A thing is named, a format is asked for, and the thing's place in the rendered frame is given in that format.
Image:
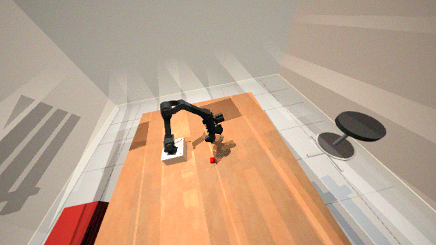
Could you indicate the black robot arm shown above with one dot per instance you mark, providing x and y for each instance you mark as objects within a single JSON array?
[{"x": 167, "y": 111}]

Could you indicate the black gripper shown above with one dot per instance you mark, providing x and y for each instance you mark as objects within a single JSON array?
[{"x": 210, "y": 137}]

